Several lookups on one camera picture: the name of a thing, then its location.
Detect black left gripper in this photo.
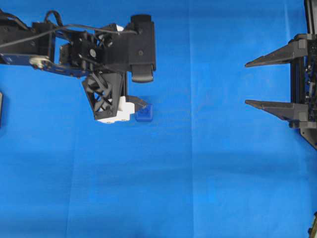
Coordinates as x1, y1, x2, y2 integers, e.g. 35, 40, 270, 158
58, 23, 148, 123

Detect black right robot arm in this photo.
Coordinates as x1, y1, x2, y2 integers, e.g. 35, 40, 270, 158
245, 0, 317, 129

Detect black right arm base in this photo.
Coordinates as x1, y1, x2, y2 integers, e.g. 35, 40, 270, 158
300, 128, 317, 149

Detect blue cube block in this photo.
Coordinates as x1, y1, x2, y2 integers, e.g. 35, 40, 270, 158
135, 104, 153, 122

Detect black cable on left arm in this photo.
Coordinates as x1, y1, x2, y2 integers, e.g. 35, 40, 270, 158
0, 10, 137, 49

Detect blue table cloth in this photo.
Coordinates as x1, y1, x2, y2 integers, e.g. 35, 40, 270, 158
0, 0, 317, 238

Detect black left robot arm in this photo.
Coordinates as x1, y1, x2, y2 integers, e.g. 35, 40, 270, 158
0, 10, 156, 123

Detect black box at left edge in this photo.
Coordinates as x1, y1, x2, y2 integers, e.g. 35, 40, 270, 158
0, 92, 3, 125

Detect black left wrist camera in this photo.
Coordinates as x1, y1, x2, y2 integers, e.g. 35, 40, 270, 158
103, 14, 156, 83

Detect yellow-black object bottom right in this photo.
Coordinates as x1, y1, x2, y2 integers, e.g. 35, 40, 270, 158
308, 212, 317, 238

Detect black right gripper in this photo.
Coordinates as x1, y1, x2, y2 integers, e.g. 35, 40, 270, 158
245, 34, 317, 129

